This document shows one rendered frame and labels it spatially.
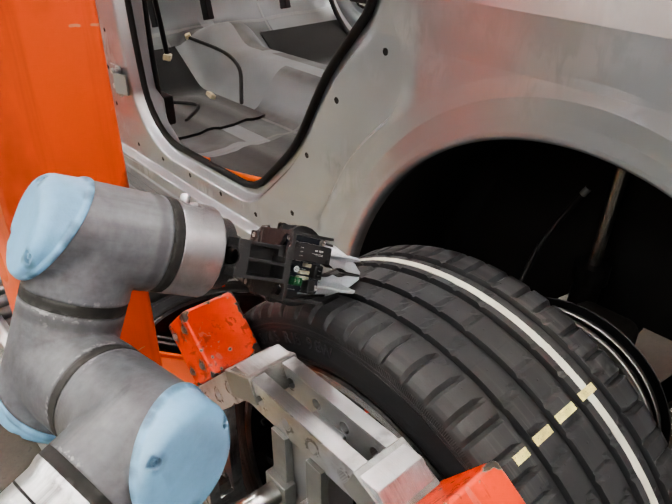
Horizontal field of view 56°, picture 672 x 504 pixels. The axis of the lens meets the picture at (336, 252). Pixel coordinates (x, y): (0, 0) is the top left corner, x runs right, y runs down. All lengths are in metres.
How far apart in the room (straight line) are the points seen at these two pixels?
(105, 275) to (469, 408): 0.35
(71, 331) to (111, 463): 0.14
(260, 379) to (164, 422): 0.26
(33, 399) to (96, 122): 0.40
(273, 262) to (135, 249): 0.13
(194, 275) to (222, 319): 0.23
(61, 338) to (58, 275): 0.05
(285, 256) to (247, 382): 0.16
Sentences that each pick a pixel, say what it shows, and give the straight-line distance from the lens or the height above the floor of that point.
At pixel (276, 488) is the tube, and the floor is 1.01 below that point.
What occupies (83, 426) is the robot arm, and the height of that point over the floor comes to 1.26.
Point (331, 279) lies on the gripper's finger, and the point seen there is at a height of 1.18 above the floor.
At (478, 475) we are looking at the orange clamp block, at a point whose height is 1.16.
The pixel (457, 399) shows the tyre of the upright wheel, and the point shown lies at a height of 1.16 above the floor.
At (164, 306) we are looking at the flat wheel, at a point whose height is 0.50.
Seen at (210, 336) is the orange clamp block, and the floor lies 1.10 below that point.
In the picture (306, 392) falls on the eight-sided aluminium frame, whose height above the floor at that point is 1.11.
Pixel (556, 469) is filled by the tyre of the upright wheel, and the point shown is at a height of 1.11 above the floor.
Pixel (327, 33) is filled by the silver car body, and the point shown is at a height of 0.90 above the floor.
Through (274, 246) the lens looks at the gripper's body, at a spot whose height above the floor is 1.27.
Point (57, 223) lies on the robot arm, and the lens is 0.53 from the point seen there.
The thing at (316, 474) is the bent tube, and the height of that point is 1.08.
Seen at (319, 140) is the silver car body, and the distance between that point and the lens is 1.15.
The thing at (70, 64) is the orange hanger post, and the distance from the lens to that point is 0.83.
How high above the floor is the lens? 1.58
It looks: 31 degrees down
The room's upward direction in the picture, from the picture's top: straight up
